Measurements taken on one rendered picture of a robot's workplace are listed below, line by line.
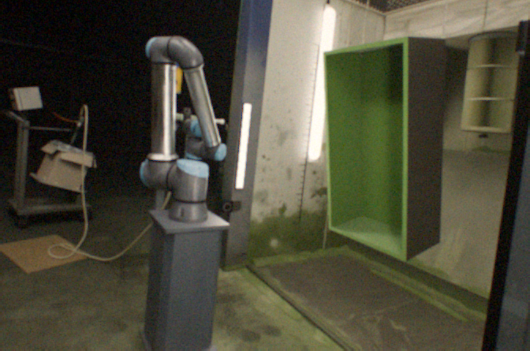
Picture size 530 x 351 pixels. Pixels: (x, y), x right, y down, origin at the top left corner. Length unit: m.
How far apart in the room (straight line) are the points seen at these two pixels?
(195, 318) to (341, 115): 1.52
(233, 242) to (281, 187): 0.57
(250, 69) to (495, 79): 1.79
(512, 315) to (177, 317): 1.28
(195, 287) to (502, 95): 2.44
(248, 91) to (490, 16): 1.82
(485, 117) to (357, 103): 0.99
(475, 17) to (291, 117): 1.56
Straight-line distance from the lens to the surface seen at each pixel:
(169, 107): 1.65
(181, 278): 1.63
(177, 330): 1.75
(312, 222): 3.02
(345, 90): 2.38
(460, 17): 3.13
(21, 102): 3.73
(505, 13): 2.99
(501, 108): 2.96
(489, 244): 2.90
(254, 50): 2.55
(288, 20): 2.76
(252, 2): 2.62
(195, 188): 1.58
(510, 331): 0.91
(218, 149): 1.79
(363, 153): 2.53
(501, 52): 3.02
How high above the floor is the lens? 1.11
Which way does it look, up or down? 3 degrees down
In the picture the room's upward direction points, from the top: 6 degrees clockwise
